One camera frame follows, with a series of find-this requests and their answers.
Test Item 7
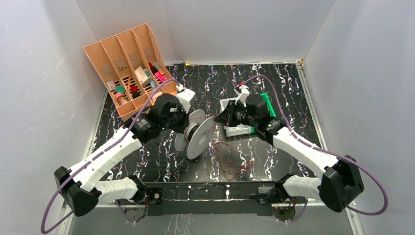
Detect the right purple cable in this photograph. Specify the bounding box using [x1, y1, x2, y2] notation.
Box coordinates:
[241, 74, 389, 216]

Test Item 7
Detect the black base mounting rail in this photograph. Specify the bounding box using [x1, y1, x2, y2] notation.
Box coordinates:
[146, 181, 294, 217]

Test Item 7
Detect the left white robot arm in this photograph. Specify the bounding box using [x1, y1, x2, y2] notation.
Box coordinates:
[54, 91, 195, 216]

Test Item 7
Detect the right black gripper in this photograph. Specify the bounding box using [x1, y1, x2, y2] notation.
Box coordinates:
[214, 100, 258, 127]

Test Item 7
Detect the green plastic bin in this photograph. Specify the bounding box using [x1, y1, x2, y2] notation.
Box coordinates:
[245, 93, 276, 133]

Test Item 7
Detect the pink tape roll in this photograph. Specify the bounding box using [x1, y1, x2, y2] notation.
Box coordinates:
[115, 86, 128, 105]

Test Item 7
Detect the red wire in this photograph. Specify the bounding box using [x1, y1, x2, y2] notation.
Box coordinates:
[188, 114, 255, 182]

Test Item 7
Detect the white perforated filament spool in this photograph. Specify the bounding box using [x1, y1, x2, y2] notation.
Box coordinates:
[174, 109, 216, 160]

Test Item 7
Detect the white label box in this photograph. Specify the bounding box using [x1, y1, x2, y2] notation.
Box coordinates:
[135, 67, 151, 86]

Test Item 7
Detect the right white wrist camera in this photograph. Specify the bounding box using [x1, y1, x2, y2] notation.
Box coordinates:
[234, 83, 250, 106]

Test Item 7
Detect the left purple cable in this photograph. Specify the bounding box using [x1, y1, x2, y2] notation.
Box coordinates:
[40, 78, 184, 235]

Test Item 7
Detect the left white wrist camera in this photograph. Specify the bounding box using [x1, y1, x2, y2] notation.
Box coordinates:
[175, 84, 195, 113]

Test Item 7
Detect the purple cable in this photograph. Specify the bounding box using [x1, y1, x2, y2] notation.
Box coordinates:
[241, 74, 389, 216]
[40, 78, 184, 235]

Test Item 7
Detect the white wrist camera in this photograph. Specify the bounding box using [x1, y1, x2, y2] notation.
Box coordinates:
[175, 84, 195, 113]
[234, 83, 250, 106]

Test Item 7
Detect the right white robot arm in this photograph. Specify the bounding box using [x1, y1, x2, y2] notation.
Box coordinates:
[214, 94, 365, 212]

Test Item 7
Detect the peach desk file organizer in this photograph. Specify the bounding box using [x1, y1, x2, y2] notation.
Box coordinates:
[84, 23, 172, 120]

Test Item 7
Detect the white plastic bin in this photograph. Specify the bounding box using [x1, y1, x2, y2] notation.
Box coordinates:
[219, 97, 254, 138]

